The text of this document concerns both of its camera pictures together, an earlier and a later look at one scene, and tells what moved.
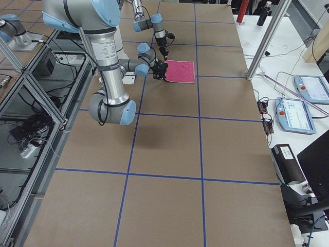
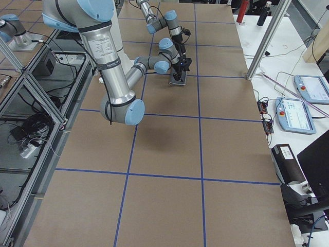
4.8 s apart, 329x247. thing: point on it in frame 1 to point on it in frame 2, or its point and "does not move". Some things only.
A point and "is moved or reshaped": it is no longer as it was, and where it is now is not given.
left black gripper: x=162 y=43 to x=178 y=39
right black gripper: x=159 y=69 to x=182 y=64
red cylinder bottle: x=243 y=7 does not move
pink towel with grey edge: x=180 y=71 is moved or reshaped
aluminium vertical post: x=254 y=66 does not move
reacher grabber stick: x=294 y=93 does not move
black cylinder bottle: x=263 y=14 does not move
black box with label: x=286 y=164 does not move
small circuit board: x=267 y=123 does not move
